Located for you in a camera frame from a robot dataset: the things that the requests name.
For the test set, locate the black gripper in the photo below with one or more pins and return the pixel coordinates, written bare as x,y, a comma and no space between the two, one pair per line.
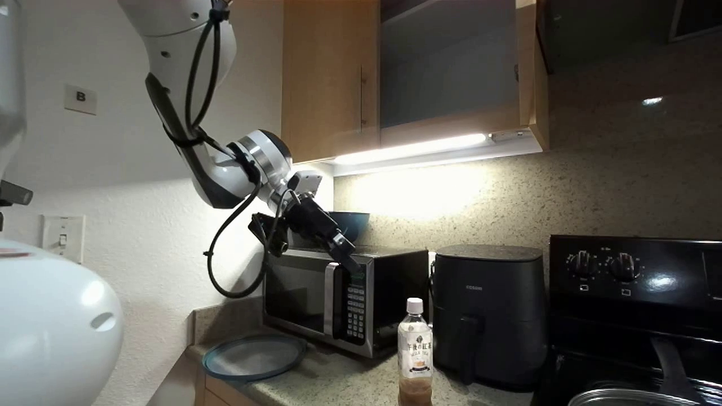
301,213

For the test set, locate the clear bottle with brown liquid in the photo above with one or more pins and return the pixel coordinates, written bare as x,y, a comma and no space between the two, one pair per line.
415,352

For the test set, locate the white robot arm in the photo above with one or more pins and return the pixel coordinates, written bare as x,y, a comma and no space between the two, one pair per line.
171,23

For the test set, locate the under-cabinet light strip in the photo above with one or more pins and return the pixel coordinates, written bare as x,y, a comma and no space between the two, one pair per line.
414,151

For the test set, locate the stainless steel microwave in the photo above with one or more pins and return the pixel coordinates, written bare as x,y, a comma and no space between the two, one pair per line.
301,296

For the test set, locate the blue-rimmed round plate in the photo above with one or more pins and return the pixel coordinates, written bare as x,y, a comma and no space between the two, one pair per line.
250,357

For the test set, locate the black air fryer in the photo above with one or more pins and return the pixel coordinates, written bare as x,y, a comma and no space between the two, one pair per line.
487,318

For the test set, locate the white rounded appliance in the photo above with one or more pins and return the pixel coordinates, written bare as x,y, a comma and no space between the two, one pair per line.
53,331

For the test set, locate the black stove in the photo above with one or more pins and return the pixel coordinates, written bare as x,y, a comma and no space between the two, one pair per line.
638,285

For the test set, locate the dark range hood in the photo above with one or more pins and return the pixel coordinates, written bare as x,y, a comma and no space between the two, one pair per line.
617,34

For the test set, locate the black frying pan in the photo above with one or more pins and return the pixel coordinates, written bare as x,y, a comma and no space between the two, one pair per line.
669,368

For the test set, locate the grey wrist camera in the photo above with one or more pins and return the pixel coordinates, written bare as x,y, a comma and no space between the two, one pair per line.
304,183

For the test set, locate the wooden wall cabinet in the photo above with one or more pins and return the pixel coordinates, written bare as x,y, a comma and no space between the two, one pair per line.
452,75

